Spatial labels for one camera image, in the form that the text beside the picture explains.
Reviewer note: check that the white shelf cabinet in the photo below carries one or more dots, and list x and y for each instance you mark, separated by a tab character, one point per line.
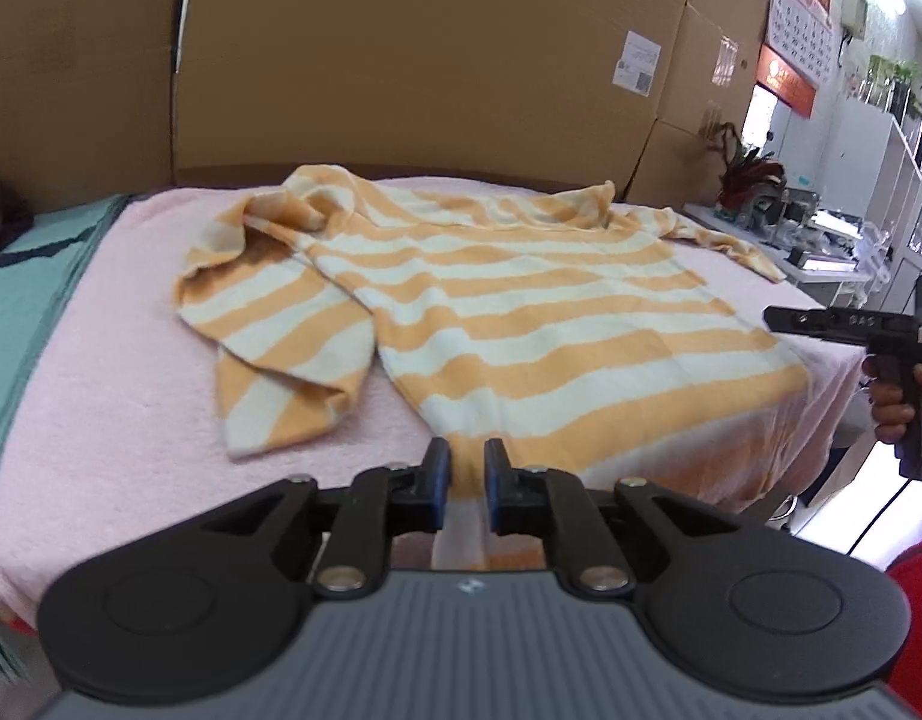
881	165

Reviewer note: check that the operator in red fleece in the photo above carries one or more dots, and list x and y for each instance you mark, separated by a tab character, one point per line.
919	615

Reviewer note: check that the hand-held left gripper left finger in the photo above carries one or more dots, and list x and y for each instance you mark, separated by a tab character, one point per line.
440	480

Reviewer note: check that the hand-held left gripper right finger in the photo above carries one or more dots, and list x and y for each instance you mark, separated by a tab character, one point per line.
492	484

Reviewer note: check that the large cardboard box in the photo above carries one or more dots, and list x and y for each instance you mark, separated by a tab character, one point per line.
431	52

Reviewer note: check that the person's right hand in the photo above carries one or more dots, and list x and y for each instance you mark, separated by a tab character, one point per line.
892	405

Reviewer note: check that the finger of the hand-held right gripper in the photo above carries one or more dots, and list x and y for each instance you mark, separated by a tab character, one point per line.
795	322

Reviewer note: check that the beige wall box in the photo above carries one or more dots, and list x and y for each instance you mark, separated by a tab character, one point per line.
853	11

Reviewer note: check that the grey metal machine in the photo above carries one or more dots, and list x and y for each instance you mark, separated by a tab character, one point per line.
787	211

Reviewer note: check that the green potted plants row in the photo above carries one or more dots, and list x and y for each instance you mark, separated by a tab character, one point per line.
892	82

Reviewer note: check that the white label with square code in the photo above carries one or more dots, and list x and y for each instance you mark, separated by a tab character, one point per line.
632	79

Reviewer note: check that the cardboard box with tape strips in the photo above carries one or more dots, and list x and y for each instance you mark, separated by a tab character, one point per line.
708	30

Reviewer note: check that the red leaf potted plant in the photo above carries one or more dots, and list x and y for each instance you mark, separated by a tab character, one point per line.
746	180

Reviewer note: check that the small wall window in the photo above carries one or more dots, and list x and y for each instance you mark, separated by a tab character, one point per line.
757	120

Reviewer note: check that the orange white striped shirt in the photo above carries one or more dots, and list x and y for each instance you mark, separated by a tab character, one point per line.
543	315

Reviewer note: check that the white text shipping label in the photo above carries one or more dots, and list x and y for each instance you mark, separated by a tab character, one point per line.
645	51

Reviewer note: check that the white side table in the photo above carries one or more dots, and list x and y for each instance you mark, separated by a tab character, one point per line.
701	208

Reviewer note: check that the pink towel blanket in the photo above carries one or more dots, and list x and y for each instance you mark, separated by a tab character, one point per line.
116	390

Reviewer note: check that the small cardboard box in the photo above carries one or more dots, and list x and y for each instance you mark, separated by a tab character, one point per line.
671	165

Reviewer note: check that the red wall calendar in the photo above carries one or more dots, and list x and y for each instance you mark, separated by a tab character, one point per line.
799	22

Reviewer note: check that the teal mat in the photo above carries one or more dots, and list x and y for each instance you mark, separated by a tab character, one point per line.
18	300

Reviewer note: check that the wide cardboard box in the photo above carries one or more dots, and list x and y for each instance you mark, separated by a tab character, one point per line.
78	75

